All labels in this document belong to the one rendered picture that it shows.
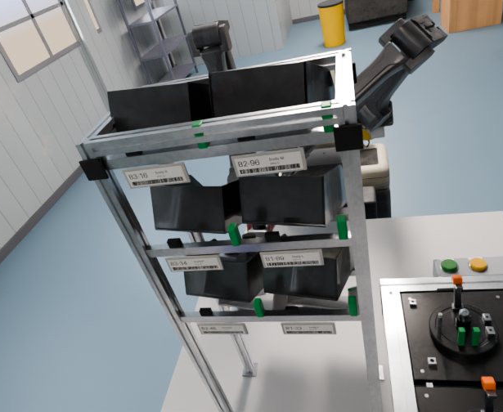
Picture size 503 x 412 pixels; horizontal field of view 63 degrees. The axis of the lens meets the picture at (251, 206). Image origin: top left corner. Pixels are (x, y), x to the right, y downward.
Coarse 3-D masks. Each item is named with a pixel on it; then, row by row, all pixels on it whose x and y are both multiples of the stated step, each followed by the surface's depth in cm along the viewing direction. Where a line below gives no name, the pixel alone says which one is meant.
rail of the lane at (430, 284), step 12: (468, 276) 107; (480, 276) 106; (492, 276) 105; (384, 288) 110; (396, 288) 109; (408, 288) 108; (420, 288) 108; (432, 288) 107; (444, 288) 105; (468, 288) 104; (480, 288) 103; (492, 288) 103
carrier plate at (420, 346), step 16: (416, 304) 103; (432, 304) 102; (480, 304) 99; (496, 304) 98; (416, 320) 99; (496, 320) 94; (416, 336) 96; (416, 352) 93; (432, 352) 92; (496, 352) 88; (416, 368) 90; (432, 368) 89; (448, 368) 88; (464, 368) 87; (480, 368) 87; (496, 368) 86; (448, 384) 87; (464, 384) 86; (480, 384) 85; (496, 384) 84
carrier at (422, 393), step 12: (420, 396) 85; (432, 396) 84; (444, 396) 84; (456, 396) 83; (468, 396) 83; (480, 396) 82; (420, 408) 83; (432, 408) 82; (444, 408) 82; (456, 408) 81; (468, 408) 81; (480, 408) 79
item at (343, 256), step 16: (336, 256) 67; (352, 256) 79; (272, 272) 71; (288, 272) 70; (304, 272) 68; (320, 272) 67; (336, 272) 66; (272, 288) 72; (288, 288) 70; (304, 288) 69; (320, 288) 68; (336, 288) 67
